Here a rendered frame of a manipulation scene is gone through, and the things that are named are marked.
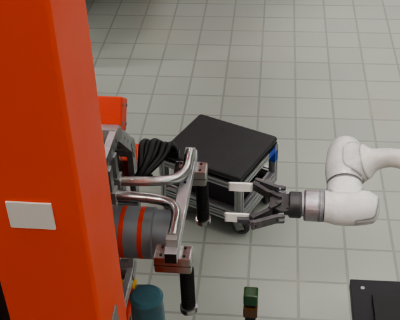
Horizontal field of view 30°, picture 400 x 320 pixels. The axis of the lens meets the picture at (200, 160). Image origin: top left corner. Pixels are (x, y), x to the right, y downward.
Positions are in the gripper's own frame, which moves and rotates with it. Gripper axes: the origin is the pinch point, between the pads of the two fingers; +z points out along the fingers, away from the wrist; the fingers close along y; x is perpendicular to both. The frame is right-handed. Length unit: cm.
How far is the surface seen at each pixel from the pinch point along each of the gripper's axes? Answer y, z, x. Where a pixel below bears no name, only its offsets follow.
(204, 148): 93, 19, -49
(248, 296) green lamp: -19.8, -6.5, -17.1
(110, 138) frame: -12.1, 29.3, 28.9
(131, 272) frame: -9.6, 28.8, -21.1
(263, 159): 93, -6, -53
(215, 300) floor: 39, 9, -83
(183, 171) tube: -10.3, 11.3, 18.1
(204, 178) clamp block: -2.6, 7.0, 10.0
